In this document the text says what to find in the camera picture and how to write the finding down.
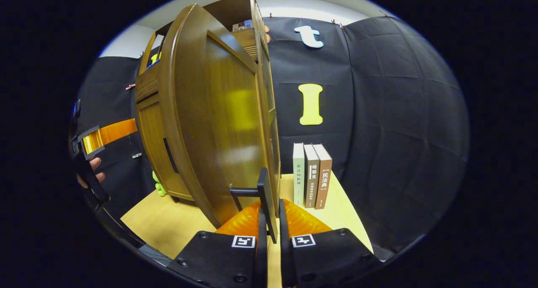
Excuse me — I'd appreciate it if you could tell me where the orange-brown standing book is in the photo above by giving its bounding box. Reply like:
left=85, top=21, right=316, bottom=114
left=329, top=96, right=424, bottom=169
left=313, top=144, right=332, bottom=210

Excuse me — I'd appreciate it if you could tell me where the green frog toy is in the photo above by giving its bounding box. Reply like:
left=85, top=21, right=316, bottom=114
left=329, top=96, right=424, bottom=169
left=152, top=171, right=167, bottom=197

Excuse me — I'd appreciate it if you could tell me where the black door handle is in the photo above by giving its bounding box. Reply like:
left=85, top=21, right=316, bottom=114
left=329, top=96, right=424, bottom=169
left=163, top=137, right=179, bottom=174
left=230, top=167, right=278, bottom=243

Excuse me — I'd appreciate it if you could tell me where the wooden double-door shoe cabinet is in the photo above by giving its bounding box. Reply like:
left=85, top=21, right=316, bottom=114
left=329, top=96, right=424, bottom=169
left=134, top=0, right=281, bottom=204

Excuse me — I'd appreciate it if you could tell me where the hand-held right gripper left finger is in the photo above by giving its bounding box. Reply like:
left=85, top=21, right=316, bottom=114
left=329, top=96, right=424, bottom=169
left=168, top=200, right=268, bottom=288

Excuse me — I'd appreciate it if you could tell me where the dark brown standing book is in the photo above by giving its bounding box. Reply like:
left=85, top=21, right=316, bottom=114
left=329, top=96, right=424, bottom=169
left=303, top=144, right=321, bottom=209

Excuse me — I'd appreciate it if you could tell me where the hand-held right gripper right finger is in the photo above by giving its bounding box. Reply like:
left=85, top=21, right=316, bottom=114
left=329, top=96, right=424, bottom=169
left=278, top=199, right=381, bottom=288

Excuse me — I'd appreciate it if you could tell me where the black backdrop cloth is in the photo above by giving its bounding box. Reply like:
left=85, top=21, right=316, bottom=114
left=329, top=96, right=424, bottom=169
left=74, top=16, right=469, bottom=261

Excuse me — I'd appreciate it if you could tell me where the wooden shoe cabinet door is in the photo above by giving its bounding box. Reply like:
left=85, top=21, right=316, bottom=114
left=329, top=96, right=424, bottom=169
left=137, top=95, right=194, bottom=201
left=159, top=3, right=280, bottom=230

